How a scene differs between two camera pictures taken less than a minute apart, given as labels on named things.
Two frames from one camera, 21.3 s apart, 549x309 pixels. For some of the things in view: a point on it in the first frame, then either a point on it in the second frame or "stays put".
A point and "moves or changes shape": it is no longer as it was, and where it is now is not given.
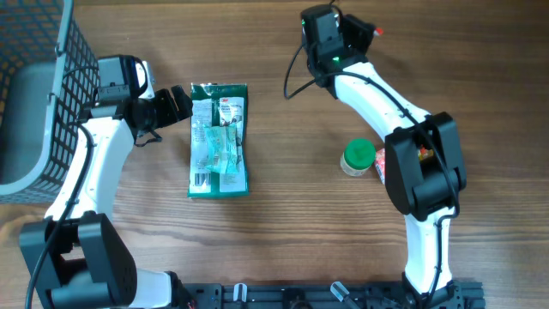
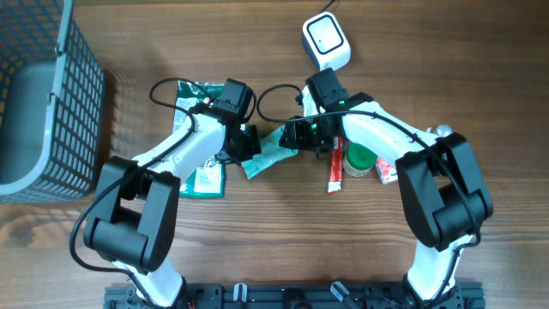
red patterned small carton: x=380 y=164 moves or changes shape
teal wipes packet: x=222 y=148 moves or changes shape
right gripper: x=360 y=33 → x=294 y=130
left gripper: x=169 y=113 → x=254 y=147
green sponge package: x=219 y=152 moves or changes shape
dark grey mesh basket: x=50 y=75 stays put
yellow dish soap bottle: x=425 y=154 → x=442 y=130
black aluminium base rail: x=328 y=295 stays put
